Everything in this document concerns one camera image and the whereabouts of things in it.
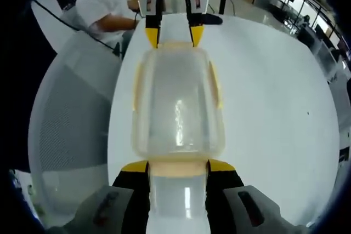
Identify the clear container with yellow buckles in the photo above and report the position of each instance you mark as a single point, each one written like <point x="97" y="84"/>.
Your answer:
<point x="178" y="94"/>

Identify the grey mesh office chair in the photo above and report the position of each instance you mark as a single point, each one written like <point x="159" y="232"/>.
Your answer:
<point x="71" y="108"/>

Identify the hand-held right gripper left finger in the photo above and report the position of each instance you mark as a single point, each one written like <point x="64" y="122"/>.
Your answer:
<point x="137" y="204"/>

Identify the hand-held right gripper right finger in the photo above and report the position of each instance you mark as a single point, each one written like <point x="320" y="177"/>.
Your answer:
<point x="219" y="204"/>

